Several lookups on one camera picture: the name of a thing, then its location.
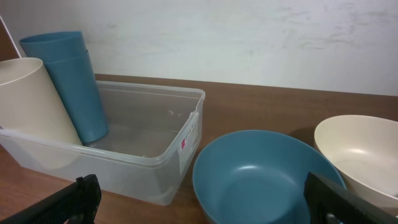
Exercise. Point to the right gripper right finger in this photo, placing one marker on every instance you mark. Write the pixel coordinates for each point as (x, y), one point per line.
(328, 202)

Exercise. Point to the cream cup back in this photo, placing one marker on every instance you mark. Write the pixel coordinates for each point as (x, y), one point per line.
(36, 129)

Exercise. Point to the clear plastic storage container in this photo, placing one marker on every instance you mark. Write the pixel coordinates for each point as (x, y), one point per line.
(153, 134)

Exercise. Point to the cream bowl upper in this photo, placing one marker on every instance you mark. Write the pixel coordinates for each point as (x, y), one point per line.
(364, 150)

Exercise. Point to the blue cup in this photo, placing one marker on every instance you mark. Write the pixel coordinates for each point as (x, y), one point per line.
(75, 82)
(55, 46)

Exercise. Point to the blue bowl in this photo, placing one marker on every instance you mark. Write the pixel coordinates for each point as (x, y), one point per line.
(256, 176)

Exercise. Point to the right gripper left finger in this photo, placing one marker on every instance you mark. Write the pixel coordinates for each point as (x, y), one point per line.
(77, 203)

